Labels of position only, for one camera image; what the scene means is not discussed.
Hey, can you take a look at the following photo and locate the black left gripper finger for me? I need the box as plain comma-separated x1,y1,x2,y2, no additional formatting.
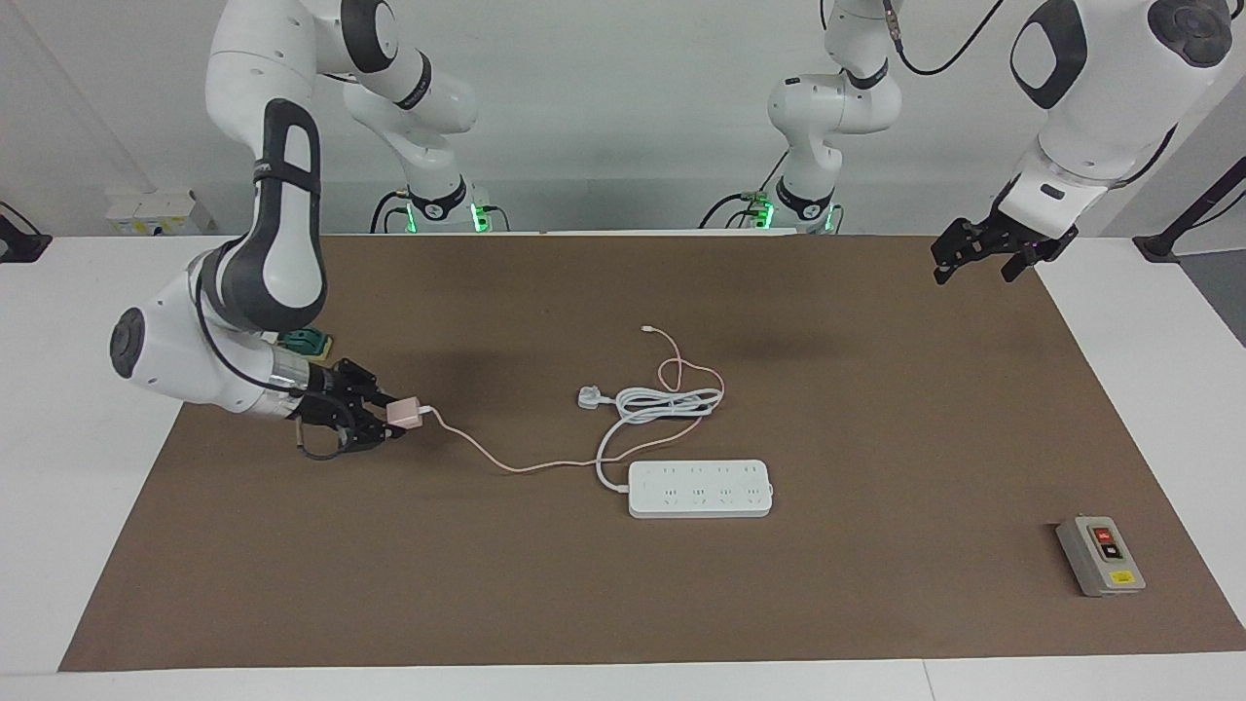
1002,228,1081,285
931,221,993,287

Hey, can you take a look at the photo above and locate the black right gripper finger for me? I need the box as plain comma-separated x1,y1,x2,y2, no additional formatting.
340,420,409,455
335,359,403,411

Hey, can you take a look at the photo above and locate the pink charging cable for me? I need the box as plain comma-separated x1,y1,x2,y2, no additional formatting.
423,326,727,476

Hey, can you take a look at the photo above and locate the white power strip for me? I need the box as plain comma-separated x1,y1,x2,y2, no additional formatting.
628,460,776,520

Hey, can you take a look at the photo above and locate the black clamp stand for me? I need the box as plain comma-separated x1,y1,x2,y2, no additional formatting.
1133,156,1246,265

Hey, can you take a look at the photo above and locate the brown table mat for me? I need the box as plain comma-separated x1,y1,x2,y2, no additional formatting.
57,233,1246,674

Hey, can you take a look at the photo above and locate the white background box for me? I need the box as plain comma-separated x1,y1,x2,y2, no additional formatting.
105,189,218,238

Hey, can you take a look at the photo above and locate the black table clamp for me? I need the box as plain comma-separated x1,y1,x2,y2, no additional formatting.
0,201,53,265

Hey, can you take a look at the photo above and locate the green knife switch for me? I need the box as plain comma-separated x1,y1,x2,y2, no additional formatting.
277,328,336,360

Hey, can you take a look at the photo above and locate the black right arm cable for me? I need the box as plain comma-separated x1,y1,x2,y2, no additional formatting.
194,261,348,461

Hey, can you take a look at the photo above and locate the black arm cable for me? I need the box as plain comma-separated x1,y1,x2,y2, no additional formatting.
881,0,1181,188
194,261,348,461

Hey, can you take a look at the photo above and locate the black right base cable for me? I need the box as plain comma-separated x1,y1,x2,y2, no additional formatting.
369,189,512,236

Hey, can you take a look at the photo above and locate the black base cable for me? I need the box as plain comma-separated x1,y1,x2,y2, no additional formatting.
698,148,792,232
369,189,512,236

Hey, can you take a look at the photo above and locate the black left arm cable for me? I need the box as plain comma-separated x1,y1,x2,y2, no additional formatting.
881,0,1181,188

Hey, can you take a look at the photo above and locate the white power strip cord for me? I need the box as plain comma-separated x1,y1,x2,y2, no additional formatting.
577,385,724,494

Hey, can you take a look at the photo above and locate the black left base cable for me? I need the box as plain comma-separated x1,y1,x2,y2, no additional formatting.
698,148,792,232

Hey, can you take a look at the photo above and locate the grey on-off switch box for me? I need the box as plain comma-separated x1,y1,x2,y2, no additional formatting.
1055,515,1148,599

